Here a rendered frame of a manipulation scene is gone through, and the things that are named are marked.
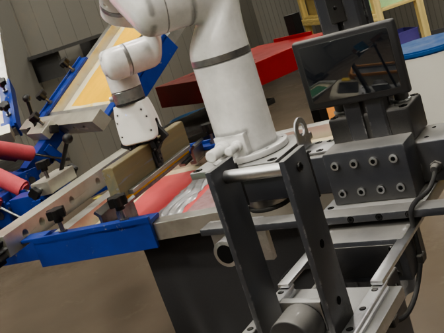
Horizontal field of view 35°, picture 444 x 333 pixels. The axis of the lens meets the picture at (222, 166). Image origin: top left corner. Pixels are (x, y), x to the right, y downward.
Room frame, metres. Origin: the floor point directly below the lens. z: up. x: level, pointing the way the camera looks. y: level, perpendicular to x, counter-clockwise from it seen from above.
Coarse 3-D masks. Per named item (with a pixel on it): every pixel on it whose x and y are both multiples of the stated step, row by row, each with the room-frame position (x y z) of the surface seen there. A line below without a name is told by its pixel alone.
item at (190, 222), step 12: (324, 120) 1.82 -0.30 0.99; (276, 132) 1.86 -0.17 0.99; (288, 132) 1.82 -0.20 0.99; (300, 132) 1.81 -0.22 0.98; (312, 132) 1.80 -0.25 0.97; (324, 132) 1.78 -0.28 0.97; (108, 192) 1.80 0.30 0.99; (96, 204) 1.71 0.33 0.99; (288, 204) 1.27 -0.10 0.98; (324, 204) 1.24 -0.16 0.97; (84, 216) 1.64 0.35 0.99; (96, 216) 1.68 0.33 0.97; (168, 216) 1.41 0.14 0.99; (180, 216) 1.38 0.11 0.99; (192, 216) 1.35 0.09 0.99; (204, 216) 1.34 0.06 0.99; (216, 216) 1.33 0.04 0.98; (252, 216) 1.30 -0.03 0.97; (264, 216) 1.29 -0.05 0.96; (72, 228) 1.59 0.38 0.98; (156, 228) 1.39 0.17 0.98; (168, 228) 1.38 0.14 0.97; (180, 228) 1.37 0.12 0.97; (192, 228) 1.35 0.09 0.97
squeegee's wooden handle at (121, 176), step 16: (176, 128) 1.84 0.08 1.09; (144, 144) 1.68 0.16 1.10; (176, 144) 1.81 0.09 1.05; (128, 160) 1.58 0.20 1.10; (144, 160) 1.64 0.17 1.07; (112, 176) 1.51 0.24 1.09; (128, 176) 1.56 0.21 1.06; (144, 176) 1.62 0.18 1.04; (112, 192) 1.52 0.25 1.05; (128, 192) 1.54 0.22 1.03
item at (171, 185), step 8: (168, 176) 1.91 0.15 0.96; (176, 176) 1.88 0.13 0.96; (184, 176) 1.85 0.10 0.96; (160, 184) 1.85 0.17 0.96; (168, 184) 1.82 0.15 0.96; (176, 184) 1.79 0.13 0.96; (184, 184) 1.77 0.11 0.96; (152, 192) 1.79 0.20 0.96; (160, 192) 1.77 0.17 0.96; (168, 192) 1.74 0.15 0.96; (176, 192) 1.71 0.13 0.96; (144, 200) 1.74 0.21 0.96
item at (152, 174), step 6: (180, 150) 1.81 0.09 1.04; (186, 150) 1.82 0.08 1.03; (174, 156) 1.76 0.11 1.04; (180, 156) 1.78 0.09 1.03; (168, 162) 1.72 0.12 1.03; (156, 168) 1.68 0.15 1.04; (162, 168) 1.68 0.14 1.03; (150, 174) 1.63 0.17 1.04; (156, 174) 1.64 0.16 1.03; (144, 180) 1.59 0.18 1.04; (138, 186) 1.56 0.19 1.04; (132, 192) 1.53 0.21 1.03
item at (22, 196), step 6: (24, 192) 1.90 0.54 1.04; (54, 192) 1.80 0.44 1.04; (18, 198) 1.84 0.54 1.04; (24, 198) 1.84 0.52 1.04; (30, 198) 1.83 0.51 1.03; (42, 198) 1.81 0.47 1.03; (12, 204) 1.85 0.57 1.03; (18, 204) 1.85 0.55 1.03; (24, 204) 1.84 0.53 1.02; (30, 204) 1.83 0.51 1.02; (18, 210) 1.85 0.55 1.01; (24, 210) 1.84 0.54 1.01
